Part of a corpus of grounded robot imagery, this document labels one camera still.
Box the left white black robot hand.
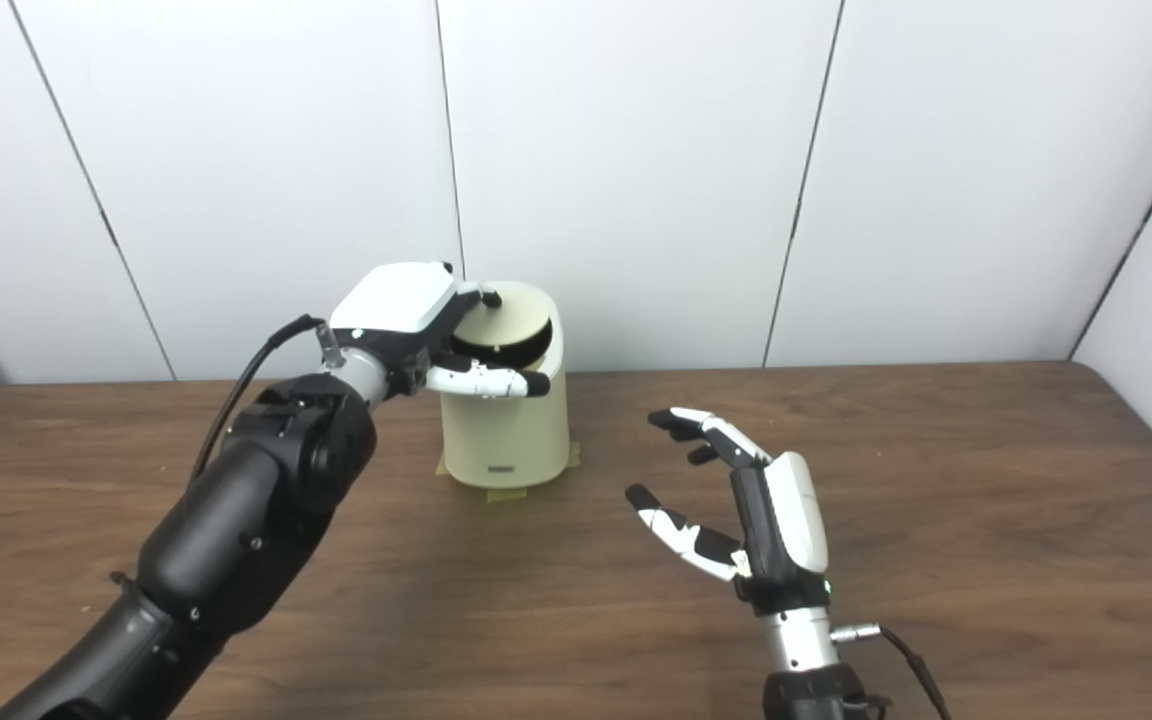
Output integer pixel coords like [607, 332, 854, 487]
[328, 262, 552, 399]

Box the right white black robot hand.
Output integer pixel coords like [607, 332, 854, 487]
[625, 407, 832, 616]

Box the cream round bin lid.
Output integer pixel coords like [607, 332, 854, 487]
[451, 290, 552, 351]

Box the cream-colored bin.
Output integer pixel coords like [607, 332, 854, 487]
[439, 282, 571, 491]

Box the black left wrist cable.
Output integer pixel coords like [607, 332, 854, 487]
[191, 314, 339, 481]

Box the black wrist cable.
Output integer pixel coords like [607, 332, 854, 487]
[831, 622, 953, 720]
[191, 314, 339, 481]

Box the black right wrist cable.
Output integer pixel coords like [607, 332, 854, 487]
[831, 622, 953, 720]

